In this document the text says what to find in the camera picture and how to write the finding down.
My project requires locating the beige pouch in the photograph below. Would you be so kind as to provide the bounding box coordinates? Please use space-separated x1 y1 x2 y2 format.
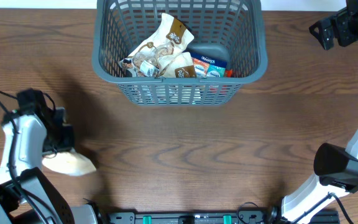
42 148 96 176

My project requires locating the San Remo spaghetti packet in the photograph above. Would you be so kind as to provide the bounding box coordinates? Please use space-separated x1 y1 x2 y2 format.
224 70 233 77

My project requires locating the Pantree mushroom pouch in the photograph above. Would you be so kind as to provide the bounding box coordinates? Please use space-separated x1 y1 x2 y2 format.
119 13 195 77
158 52 197 78

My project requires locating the Kleenex pocket tissue multipack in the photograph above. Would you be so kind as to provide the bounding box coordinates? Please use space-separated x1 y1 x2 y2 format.
190 52 227 78

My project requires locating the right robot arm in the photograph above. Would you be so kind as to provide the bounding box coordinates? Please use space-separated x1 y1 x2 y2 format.
265 0 358 223

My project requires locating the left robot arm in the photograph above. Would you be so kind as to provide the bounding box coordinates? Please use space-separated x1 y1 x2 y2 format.
0 89 105 223

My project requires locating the grey plastic basket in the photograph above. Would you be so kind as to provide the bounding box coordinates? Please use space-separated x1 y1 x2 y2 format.
92 0 268 106

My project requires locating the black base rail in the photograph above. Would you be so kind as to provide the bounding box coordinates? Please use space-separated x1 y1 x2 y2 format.
108 209 340 224

